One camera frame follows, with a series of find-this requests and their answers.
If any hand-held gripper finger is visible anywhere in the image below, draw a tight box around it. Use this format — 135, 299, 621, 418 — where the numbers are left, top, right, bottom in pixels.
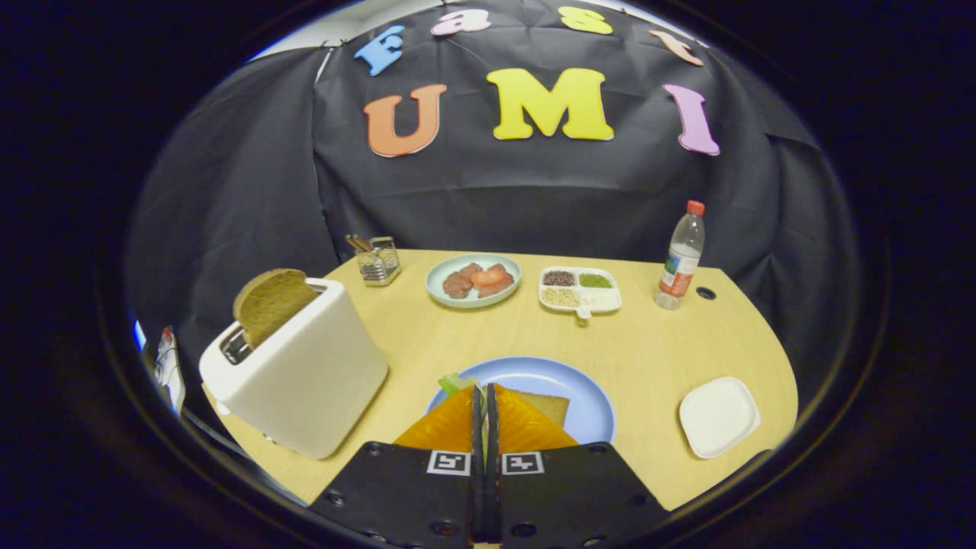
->
309, 384, 486, 549
486, 384, 672, 549

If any green lettuce leaf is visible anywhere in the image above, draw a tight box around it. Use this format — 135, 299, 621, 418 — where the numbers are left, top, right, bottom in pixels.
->
437, 373, 489, 466

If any brown toasted bread slice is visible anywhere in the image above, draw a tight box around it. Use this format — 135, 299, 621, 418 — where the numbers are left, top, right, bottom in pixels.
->
233, 268, 319, 350

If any blue round plate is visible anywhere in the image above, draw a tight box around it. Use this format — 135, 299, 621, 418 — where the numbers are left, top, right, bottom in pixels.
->
425, 356, 616, 445

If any brown meat piece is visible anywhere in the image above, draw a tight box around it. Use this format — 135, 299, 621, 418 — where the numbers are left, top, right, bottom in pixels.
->
478, 264, 515, 298
443, 263, 483, 300

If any white toaster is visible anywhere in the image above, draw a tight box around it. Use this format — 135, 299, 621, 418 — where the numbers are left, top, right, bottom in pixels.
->
198, 278, 390, 461

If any pale green round plate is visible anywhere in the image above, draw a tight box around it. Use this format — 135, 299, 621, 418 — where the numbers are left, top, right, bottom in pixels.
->
425, 254, 523, 310

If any white divided seed dish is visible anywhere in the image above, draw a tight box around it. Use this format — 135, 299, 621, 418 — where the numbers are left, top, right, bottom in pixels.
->
538, 266, 623, 321

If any small white square plate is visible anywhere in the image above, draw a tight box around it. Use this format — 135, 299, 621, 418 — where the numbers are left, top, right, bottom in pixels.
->
679, 377, 762, 460

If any clear bottle with red cap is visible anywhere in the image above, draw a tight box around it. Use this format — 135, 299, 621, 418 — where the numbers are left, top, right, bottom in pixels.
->
653, 200, 706, 311

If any black backdrop cloth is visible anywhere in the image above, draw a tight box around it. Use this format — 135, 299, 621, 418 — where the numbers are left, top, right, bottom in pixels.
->
126, 0, 859, 413

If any white and red object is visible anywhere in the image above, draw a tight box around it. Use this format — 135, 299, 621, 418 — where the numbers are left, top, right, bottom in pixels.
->
152, 326, 186, 416

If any metal wire utensil holder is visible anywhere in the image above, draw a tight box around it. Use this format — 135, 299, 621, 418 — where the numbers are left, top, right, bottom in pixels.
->
355, 236, 403, 287

